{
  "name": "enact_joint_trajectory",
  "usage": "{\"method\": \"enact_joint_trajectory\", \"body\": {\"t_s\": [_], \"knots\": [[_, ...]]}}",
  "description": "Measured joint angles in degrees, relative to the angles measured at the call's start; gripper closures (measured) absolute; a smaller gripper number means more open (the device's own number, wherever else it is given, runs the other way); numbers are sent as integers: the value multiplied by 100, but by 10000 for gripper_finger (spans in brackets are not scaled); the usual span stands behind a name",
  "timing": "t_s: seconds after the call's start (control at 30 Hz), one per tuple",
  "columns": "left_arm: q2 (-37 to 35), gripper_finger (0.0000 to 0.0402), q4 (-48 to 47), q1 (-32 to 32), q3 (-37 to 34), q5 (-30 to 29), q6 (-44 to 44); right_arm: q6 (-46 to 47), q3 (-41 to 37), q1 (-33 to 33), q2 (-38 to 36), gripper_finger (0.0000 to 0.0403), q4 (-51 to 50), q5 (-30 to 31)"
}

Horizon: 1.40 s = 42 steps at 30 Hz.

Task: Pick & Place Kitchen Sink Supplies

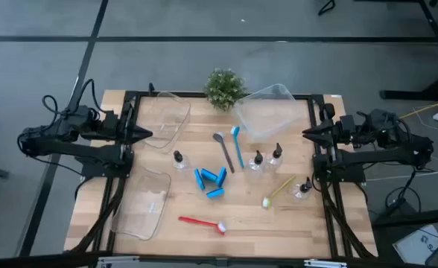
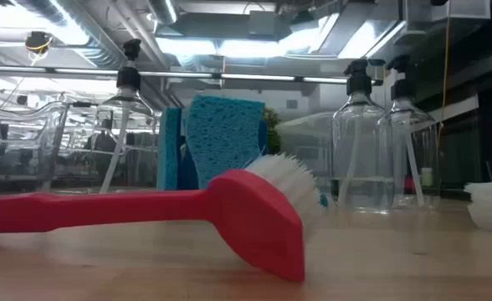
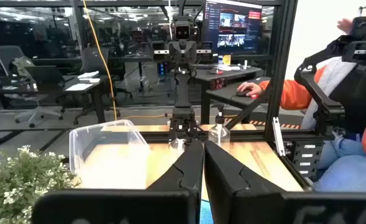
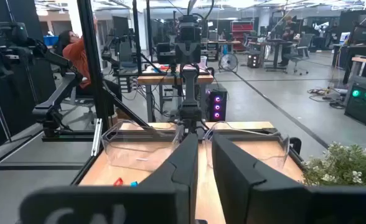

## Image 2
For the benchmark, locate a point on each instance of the clear soap pump bottle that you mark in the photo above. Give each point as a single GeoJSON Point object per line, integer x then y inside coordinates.
{"type": "Point", "coordinates": [403, 88]}
{"type": "Point", "coordinates": [358, 83]}

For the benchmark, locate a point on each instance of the small clear dropper bottle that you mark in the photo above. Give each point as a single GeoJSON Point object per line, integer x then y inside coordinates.
{"type": "Point", "coordinates": [125, 76]}

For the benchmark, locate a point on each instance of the small potted green plant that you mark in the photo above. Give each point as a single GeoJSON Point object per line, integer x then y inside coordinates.
{"type": "Point", "coordinates": [272, 125]}

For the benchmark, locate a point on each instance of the horizontal metal crossbar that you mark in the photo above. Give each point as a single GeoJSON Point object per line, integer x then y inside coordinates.
{"type": "Point", "coordinates": [250, 77]}

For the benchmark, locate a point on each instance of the small red object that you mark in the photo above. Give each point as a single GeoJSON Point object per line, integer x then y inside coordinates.
{"type": "Point", "coordinates": [409, 184]}

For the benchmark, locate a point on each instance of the pale green cup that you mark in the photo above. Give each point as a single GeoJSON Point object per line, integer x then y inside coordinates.
{"type": "Point", "coordinates": [426, 177]}

